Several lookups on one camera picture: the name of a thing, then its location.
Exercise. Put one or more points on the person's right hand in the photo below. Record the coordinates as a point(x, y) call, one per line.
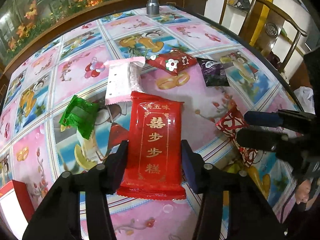
point(303, 191)

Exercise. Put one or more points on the red cardboard box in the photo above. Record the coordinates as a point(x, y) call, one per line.
point(15, 200)

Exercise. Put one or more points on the white pink-edged snack packet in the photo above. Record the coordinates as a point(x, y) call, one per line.
point(120, 80)

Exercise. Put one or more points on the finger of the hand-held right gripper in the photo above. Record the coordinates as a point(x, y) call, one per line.
point(262, 118)
point(260, 138)

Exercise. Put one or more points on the dark red flower-print snack packet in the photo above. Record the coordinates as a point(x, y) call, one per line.
point(172, 63)

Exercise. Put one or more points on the red gold-print snack packet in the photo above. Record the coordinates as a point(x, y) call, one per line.
point(155, 142)

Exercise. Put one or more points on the white plastic bag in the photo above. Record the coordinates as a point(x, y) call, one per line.
point(303, 97)

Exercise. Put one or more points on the aquarium with flower backdrop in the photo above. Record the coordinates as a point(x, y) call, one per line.
point(50, 0)

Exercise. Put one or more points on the yellow black tool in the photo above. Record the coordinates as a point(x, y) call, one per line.
point(238, 3)

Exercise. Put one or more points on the red white heart-pattern snack packet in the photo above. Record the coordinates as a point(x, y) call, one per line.
point(232, 125)

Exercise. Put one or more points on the wooden armchair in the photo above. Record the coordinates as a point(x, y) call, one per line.
point(270, 7)

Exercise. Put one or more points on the purple black snack packet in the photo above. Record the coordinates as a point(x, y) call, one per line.
point(215, 73)

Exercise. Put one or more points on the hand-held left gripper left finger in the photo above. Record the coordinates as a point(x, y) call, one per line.
point(120, 170)

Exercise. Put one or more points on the green snack packet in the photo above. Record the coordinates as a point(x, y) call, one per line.
point(77, 115)

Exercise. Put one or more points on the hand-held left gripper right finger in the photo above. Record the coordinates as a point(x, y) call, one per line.
point(190, 170)

